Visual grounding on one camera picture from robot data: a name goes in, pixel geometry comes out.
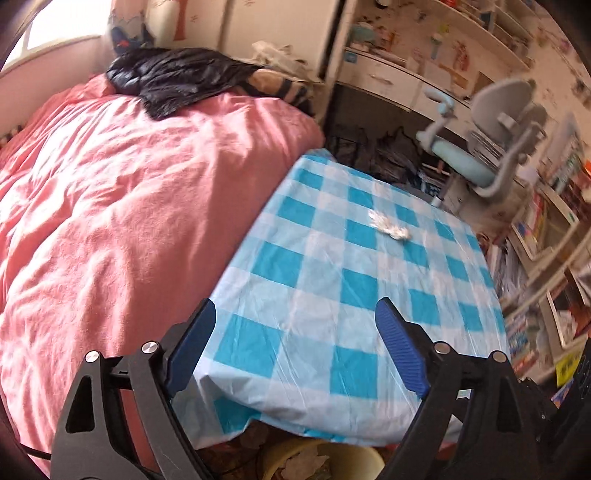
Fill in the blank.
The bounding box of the white tissue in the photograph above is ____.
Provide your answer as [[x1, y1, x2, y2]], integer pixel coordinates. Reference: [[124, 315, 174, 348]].
[[368, 210, 410, 241]]

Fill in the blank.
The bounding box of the beige fabric box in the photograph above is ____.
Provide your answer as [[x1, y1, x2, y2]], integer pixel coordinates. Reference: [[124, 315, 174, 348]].
[[450, 175, 490, 217]]

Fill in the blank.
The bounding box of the teal bowl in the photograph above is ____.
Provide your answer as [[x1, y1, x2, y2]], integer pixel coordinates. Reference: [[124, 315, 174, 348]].
[[348, 23, 377, 44]]

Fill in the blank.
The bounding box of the narrow white desk drawer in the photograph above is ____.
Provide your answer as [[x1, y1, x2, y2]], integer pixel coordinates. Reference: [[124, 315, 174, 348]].
[[413, 80, 476, 118]]

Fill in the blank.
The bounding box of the white desk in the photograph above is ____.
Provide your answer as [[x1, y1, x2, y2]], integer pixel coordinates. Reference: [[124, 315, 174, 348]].
[[323, 0, 532, 153]]

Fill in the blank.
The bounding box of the window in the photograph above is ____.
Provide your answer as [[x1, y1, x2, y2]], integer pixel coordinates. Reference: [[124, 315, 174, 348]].
[[4, 0, 114, 70]]

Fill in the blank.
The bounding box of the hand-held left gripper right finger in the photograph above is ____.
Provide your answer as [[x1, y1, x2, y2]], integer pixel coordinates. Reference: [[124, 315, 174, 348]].
[[374, 296, 541, 480]]

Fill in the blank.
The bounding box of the wide white desk drawer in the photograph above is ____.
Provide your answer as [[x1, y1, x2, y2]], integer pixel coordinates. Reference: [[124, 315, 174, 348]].
[[342, 48, 423, 97]]

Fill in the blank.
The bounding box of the row of upright books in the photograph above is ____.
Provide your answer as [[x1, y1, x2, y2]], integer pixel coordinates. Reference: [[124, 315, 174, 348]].
[[540, 134, 591, 195]]

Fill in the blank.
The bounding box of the pile of papers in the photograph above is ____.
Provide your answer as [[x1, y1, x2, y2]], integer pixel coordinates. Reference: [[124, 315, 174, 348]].
[[480, 231, 527, 305]]

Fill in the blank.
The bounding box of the yellow green book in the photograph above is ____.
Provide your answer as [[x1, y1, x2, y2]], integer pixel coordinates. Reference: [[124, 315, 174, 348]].
[[554, 351, 585, 388]]

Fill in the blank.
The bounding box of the yellow waste bin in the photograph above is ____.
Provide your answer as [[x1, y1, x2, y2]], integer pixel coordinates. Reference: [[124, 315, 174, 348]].
[[261, 438, 386, 480]]

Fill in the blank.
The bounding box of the blue white bag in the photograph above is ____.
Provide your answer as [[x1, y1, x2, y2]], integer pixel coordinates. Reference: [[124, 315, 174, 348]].
[[418, 166, 451, 195]]

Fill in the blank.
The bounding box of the striped beige pillow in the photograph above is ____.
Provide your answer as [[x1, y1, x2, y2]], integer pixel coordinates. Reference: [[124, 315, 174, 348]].
[[247, 69, 319, 116]]

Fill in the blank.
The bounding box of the shiny black jacket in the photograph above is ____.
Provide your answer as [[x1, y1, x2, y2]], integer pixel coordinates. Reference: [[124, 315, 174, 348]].
[[106, 46, 269, 121]]

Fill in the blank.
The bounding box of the pink blanket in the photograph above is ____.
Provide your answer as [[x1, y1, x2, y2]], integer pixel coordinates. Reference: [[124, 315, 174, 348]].
[[0, 74, 326, 472]]

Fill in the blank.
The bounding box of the blue white checked tablecloth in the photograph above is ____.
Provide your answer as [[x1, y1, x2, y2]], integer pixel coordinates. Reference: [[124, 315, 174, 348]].
[[189, 154, 511, 450]]

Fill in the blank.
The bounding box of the blue cartoon cushion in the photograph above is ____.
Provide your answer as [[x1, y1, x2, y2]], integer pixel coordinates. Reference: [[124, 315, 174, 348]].
[[108, 16, 153, 54]]

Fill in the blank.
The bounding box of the grey blue office chair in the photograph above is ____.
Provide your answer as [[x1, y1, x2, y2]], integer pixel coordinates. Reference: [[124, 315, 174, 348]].
[[416, 78, 548, 206]]

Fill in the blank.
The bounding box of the black mesh bag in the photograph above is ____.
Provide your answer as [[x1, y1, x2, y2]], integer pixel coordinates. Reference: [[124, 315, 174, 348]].
[[328, 124, 370, 167]]

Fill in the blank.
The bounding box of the black plastic bag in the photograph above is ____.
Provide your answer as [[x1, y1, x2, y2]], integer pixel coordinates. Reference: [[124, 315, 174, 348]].
[[369, 127, 423, 183]]

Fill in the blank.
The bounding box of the beige canvas bag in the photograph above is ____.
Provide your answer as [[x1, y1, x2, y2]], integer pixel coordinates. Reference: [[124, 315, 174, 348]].
[[252, 41, 324, 84]]

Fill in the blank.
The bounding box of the tall white book rack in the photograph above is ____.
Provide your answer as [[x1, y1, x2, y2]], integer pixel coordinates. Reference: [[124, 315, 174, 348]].
[[531, 244, 591, 370]]

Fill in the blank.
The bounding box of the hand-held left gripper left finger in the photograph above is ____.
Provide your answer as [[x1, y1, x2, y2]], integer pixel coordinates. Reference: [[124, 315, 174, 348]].
[[51, 298, 218, 480]]

